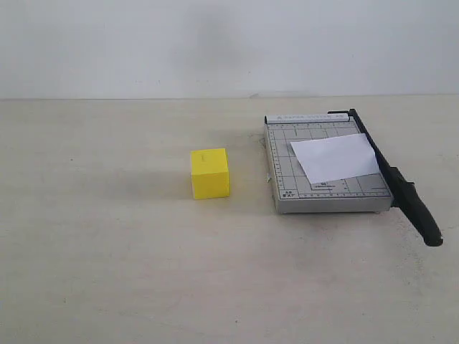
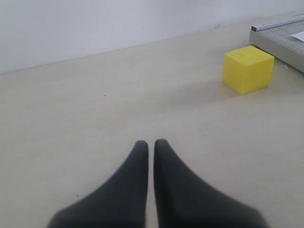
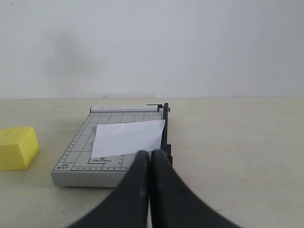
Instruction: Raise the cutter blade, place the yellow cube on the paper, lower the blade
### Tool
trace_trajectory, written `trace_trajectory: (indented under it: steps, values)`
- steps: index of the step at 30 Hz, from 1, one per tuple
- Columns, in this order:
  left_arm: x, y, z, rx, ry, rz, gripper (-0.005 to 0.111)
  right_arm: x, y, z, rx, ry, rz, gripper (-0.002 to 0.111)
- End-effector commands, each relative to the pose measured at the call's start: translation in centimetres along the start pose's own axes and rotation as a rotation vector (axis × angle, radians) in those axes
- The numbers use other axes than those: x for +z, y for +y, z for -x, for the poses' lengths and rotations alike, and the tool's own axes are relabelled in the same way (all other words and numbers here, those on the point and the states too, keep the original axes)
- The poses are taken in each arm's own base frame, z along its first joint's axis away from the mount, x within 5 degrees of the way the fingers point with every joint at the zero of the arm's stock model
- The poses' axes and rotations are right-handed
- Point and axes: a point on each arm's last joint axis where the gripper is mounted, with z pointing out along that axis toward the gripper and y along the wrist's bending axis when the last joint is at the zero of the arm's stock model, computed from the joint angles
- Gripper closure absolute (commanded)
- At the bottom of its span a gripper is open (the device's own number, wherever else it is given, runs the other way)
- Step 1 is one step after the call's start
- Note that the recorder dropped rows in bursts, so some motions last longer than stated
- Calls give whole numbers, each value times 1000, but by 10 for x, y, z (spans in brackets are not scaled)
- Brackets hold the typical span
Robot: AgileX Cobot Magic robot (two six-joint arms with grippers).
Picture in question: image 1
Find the grey paper cutter base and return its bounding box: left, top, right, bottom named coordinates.
left=264, top=111, right=392, bottom=214

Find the black cutter blade arm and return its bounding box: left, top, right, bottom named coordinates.
left=328, top=109, right=443, bottom=247

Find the yellow foam cube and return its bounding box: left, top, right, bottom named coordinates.
left=190, top=148, right=230, bottom=200

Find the white paper sheet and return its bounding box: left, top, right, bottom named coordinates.
left=290, top=133, right=379, bottom=184

